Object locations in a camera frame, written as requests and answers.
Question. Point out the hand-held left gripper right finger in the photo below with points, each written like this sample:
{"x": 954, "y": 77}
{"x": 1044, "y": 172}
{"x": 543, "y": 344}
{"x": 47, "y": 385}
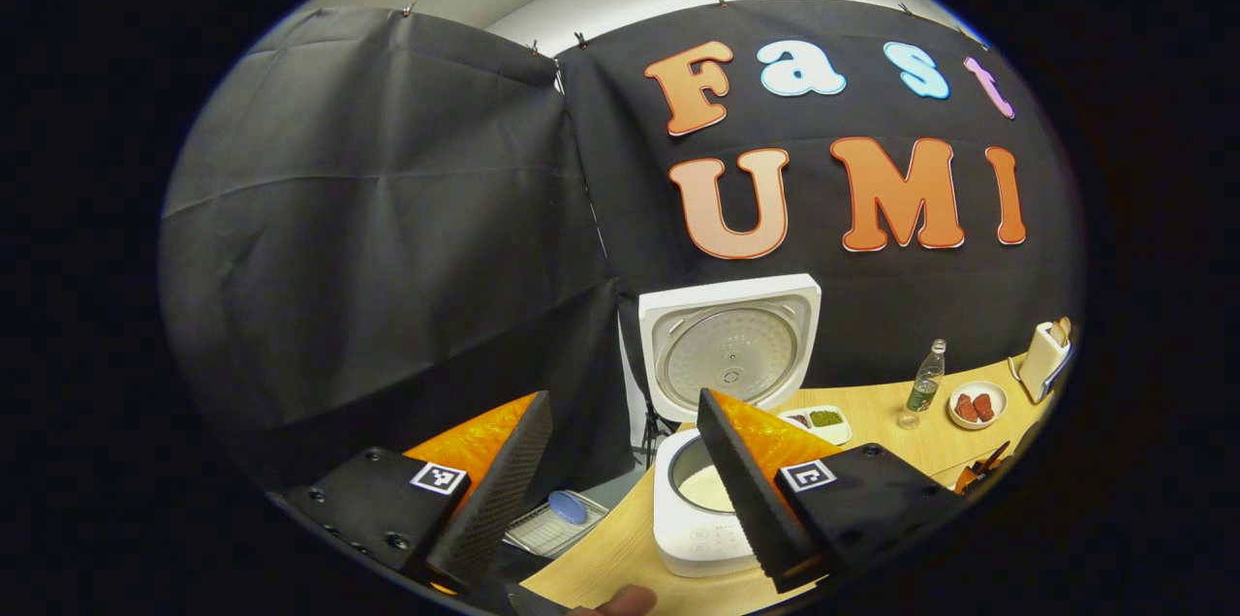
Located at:
{"x": 746, "y": 490}

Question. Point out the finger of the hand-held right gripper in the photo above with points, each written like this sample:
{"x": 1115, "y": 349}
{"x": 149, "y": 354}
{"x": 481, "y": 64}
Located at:
{"x": 965, "y": 479}

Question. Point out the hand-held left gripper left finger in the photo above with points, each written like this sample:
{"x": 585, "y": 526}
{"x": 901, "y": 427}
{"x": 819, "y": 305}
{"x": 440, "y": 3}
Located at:
{"x": 504, "y": 480}

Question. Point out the white rice cooker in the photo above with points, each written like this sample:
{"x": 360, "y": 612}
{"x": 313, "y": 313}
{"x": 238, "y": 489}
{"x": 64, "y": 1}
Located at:
{"x": 693, "y": 538}

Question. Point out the blue oval object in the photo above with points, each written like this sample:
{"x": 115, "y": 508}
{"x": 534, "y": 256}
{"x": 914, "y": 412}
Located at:
{"x": 568, "y": 508}

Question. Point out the red meat piece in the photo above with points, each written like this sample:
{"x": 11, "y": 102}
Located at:
{"x": 966, "y": 409}
{"x": 984, "y": 406}

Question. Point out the white round plate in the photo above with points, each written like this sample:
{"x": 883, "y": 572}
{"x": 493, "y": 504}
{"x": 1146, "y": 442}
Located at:
{"x": 976, "y": 387}

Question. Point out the clear plastic water bottle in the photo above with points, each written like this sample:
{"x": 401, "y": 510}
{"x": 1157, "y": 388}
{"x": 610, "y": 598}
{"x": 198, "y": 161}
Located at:
{"x": 925, "y": 388}

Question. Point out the white divided grain dish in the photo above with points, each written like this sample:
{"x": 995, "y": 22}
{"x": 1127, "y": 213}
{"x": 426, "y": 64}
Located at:
{"x": 823, "y": 420}

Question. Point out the white toaster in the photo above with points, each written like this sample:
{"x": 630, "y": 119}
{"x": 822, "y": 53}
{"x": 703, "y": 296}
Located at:
{"x": 1038, "y": 364}

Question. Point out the toast bread slice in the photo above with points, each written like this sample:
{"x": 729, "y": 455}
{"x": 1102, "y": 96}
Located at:
{"x": 1065, "y": 328}

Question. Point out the black backdrop cloth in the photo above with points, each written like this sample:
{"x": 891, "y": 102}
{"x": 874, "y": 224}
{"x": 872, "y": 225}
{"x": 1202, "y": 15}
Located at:
{"x": 387, "y": 209}

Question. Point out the row of black cloth clips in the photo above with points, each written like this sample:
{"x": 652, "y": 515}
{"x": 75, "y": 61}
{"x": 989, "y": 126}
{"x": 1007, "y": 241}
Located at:
{"x": 579, "y": 40}

